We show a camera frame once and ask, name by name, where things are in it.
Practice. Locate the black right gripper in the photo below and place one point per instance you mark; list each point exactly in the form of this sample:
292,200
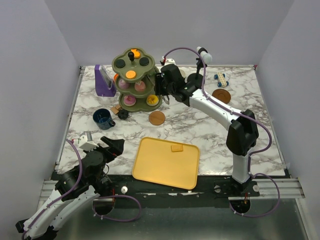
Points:
163,79

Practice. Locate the yellow frosted donut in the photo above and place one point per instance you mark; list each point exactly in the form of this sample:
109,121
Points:
152,100

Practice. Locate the toy car blue wheels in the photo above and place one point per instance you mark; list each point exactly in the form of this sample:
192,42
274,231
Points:
221,78

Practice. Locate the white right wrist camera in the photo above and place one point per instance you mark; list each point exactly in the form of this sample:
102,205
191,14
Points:
167,61

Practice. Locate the black ridged knob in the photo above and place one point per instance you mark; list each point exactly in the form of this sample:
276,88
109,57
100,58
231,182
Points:
123,114

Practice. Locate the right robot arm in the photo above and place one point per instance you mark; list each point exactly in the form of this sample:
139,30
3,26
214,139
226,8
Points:
241,126

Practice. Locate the dark wooden coaster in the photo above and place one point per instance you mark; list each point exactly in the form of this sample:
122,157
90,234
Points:
222,95

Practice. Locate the purple box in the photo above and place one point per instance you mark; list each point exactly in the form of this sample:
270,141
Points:
104,84

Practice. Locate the dark blue mug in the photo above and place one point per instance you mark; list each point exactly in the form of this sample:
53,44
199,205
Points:
103,119

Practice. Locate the black patterned sandwich cookie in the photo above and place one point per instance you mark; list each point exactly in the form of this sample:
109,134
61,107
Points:
120,63

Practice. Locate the purple snowball cake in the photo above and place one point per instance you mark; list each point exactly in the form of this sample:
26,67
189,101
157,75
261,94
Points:
123,84

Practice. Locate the metal serving tongs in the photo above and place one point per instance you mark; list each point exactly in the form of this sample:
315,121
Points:
165,97

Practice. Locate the rectangular beige biscuit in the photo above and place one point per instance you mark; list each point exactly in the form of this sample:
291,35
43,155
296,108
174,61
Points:
177,148

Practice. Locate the black lamp white bulb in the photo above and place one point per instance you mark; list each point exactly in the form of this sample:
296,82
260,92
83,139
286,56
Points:
202,65

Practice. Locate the orange fish cookie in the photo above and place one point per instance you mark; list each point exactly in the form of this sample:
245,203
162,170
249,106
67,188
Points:
136,53

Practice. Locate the pink snowball cake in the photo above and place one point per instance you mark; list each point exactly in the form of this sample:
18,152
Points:
140,86

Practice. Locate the pink frosted donut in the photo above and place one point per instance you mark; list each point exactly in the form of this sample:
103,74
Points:
129,100

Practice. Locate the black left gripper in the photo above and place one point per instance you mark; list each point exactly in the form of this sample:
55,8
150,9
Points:
116,149

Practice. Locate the small wooden block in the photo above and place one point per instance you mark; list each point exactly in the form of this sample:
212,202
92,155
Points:
115,109

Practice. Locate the yellow serving tray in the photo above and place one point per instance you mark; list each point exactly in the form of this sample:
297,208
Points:
156,163

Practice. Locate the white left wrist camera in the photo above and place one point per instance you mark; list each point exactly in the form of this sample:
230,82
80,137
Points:
85,142

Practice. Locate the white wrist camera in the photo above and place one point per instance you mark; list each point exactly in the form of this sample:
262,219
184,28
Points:
167,61
85,142

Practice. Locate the green tiered cake stand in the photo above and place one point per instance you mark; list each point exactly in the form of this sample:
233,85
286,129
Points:
141,75

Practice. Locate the round orange biscuit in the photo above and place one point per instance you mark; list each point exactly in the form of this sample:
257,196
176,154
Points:
131,74

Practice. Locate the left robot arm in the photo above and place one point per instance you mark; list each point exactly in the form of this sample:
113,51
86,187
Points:
75,188

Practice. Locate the light wooden coaster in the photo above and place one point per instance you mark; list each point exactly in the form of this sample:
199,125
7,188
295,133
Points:
157,118

